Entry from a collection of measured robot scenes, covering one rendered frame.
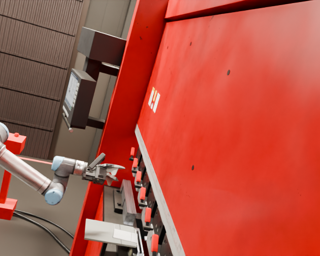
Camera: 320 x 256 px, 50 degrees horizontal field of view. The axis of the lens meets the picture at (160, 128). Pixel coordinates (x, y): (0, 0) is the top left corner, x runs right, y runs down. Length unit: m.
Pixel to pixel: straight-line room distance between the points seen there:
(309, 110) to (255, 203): 0.23
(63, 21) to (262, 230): 4.36
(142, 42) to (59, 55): 2.55
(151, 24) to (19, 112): 3.01
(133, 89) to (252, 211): 1.82
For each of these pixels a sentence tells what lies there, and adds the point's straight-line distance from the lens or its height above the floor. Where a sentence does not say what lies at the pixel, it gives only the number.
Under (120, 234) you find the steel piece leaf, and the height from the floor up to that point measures 1.00.
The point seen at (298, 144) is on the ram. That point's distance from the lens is 0.68.
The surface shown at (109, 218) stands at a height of 0.88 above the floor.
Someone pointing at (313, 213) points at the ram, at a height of 1.78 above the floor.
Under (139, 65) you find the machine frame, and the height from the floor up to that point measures 1.81.
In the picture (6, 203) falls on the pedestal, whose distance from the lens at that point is 3.73.
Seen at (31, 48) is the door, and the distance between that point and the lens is 4.89.
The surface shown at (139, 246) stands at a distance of 1.84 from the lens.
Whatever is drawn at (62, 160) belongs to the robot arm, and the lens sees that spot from 1.76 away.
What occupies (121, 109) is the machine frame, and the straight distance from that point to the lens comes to 2.49.
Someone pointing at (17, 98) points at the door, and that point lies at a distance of 5.01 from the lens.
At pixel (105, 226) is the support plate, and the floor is 1.00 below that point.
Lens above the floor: 1.96
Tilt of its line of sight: 12 degrees down
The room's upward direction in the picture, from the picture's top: 17 degrees clockwise
